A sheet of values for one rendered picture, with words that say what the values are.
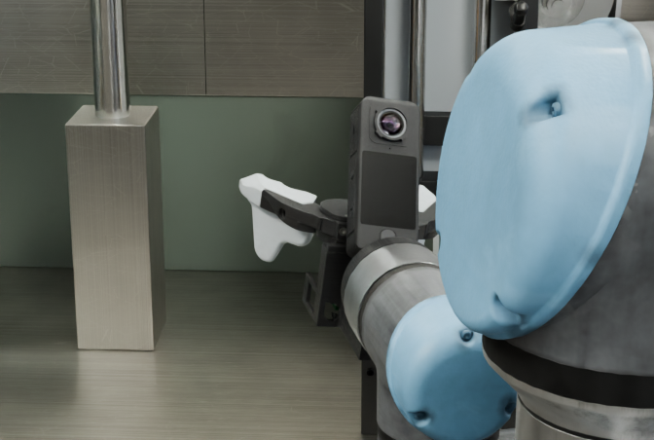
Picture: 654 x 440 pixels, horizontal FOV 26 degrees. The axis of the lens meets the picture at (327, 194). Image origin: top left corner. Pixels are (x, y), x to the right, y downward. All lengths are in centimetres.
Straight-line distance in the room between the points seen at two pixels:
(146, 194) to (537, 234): 112
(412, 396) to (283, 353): 84
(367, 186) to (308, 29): 84
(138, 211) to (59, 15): 35
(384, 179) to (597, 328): 47
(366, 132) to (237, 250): 92
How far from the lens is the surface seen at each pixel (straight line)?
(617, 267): 51
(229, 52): 181
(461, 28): 136
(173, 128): 185
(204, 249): 189
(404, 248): 92
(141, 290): 163
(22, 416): 153
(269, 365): 161
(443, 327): 81
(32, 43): 186
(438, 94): 137
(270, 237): 107
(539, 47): 52
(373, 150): 98
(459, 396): 82
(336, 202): 103
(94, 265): 163
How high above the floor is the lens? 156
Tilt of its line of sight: 17 degrees down
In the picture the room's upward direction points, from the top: straight up
